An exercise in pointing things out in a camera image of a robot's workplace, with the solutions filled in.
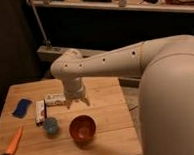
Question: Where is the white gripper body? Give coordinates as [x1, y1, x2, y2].
[63, 77, 86, 101]

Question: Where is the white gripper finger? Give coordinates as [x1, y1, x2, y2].
[82, 97, 90, 106]
[65, 100, 72, 109]

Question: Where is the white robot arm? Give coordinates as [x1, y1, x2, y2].
[51, 34, 194, 155]

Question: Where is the brown ceramic bowl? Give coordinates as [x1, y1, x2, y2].
[69, 115, 96, 142]

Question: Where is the white rectangular packet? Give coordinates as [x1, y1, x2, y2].
[45, 93, 66, 106]

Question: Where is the blue glass cup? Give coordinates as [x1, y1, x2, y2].
[43, 117, 59, 134]

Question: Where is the white toothpaste box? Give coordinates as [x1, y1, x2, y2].
[35, 100, 46, 125]

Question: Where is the blue sponge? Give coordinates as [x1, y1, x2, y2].
[12, 98, 31, 119]

